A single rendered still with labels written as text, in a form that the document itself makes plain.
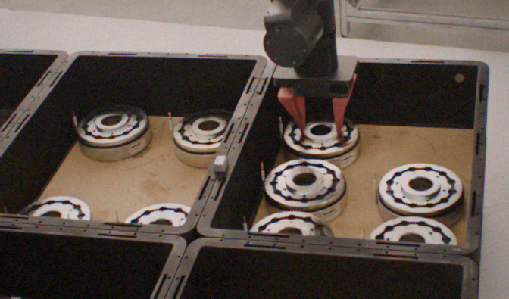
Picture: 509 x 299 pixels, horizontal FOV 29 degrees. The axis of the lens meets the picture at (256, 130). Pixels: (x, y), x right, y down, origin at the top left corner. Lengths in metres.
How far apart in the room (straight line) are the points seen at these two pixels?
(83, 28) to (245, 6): 1.68
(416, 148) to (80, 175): 0.46
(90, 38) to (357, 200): 0.93
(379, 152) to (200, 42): 0.70
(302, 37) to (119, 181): 0.35
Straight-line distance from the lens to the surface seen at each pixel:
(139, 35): 1.98
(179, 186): 1.29
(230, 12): 3.64
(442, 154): 1.31
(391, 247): 1.00
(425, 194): 1.18
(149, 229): 1.06
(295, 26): 1.13
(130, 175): 1.33
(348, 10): 3.26
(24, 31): 2.10
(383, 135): 1.35
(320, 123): 1.32
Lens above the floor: 1.58
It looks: 33 degrees down
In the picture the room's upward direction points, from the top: 7 degrees counter-clockwise
